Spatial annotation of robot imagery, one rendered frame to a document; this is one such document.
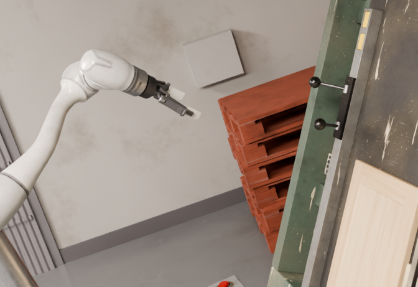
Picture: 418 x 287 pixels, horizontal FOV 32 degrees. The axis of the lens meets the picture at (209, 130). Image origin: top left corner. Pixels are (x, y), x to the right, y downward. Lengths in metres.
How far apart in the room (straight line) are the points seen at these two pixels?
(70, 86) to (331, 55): 0.89
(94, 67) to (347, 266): 0.97
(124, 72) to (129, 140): 3.44
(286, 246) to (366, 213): 0.52
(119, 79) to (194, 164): 3.56
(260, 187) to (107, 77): 2.68
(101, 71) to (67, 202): 3.66
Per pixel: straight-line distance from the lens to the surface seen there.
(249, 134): 4.64
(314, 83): 2.37
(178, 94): 2.52
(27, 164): 2.11
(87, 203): 5.85
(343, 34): 2.60
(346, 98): 2.38
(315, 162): 2.62
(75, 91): 2.36
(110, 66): 2.25
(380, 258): 2.15
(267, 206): 4.86
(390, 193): 2.13
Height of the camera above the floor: 2.11
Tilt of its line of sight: 15 degrees down
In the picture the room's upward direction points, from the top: 18 degrees counter-clockwise
